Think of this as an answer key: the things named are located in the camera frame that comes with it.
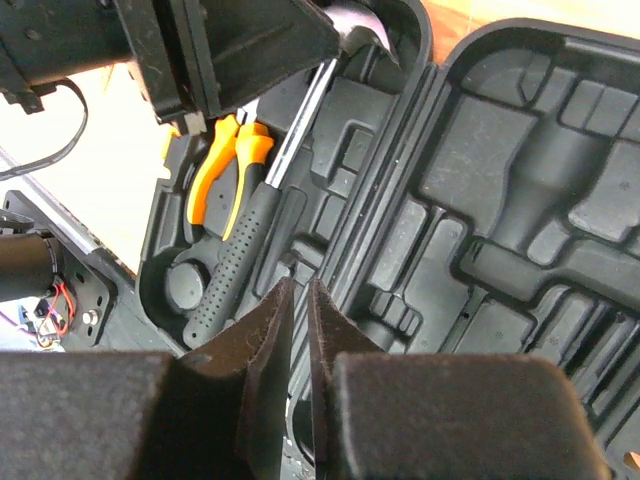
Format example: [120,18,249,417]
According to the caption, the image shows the black plastic tool case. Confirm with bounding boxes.
[134,0,640,480]

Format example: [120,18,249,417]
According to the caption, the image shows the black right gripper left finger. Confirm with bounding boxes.
[1,278,294,479]

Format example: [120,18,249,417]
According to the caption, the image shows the claw hammer black handle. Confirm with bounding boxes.
[183,1,395,349]

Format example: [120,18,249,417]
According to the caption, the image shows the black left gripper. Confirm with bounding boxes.
[1,1,165,114]

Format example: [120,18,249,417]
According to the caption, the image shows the orange handled needle nose pliers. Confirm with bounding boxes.
[186,99,275,240]

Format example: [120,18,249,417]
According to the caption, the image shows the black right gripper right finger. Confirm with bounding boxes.
[308,281,610,479]

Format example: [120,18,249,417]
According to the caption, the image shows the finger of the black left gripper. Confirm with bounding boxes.
[153,1,339,123]

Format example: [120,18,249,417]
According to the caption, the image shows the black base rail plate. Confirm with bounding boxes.
[1,175,181,355]

